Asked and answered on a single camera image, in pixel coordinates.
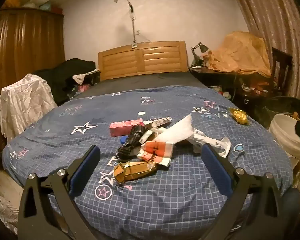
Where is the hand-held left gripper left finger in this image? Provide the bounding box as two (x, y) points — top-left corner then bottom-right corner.
(17, 145), (101, 240)

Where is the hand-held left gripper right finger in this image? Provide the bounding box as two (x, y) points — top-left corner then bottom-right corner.
(201, 144), (284, 240)

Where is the white plastic bucket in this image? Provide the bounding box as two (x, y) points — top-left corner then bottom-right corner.
(268, 114), (300, 159)

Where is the white bubble wrap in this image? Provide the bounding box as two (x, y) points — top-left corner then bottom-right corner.
(154, 114), (193, 145)

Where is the black ribbed packet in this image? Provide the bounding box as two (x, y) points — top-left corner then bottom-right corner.
(114, 125), (150, 161)

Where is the gold foil wrapper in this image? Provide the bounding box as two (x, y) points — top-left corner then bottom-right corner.
(227, 107), (248, 125)

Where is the orange white plastic bag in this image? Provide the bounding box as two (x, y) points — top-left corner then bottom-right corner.
(137, 140), (175, 167)

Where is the gold cardboard box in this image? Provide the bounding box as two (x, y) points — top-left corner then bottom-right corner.
(113, 160), (157, 183)

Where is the pink cardboard box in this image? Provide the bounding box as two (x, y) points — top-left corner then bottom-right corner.
(109, 119), (145, 137)

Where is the blue star checked blanket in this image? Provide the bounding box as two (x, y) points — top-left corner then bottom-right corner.
(1, 85), (294, 240)

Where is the small white tube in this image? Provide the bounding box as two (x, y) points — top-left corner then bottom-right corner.
(139, 127), (165, 144)

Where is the dark wooden chair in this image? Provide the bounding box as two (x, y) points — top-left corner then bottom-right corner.
(271, 47), (293, 90)

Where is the grey striped cloth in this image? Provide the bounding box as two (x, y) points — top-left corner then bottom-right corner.
(0, 195), (18, 235)

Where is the dark wooden desk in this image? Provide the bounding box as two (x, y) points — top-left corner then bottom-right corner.
(189, 66), (273, 100)

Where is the white crinkled cloth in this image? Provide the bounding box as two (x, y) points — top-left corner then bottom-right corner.
(0, 73), (58, 139)

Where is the orange cover cloth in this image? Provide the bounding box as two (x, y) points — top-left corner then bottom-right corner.
(205, 31), (272, 78)

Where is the grey bed mattress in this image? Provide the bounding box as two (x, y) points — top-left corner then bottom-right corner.
(82, 71), (208, 100)

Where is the black clothes pile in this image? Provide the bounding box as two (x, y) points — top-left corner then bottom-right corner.
(31, 58), (100, 105)

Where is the wooden bed headboard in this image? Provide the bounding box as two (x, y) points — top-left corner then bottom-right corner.
(98, 41), (189, 82)

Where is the beige patterned curtain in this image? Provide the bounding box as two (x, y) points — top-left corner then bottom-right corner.
(227, 0), (300, 105)

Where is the dark desk lamp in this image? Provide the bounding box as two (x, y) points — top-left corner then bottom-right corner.
(191, 42), (208, 68)

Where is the brown wooden wardrobe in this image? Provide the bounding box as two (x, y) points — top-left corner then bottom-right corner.
(0, 7), (65, 140)

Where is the white cloth bundle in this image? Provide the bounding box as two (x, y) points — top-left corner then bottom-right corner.
(22, 0), (53, 12)

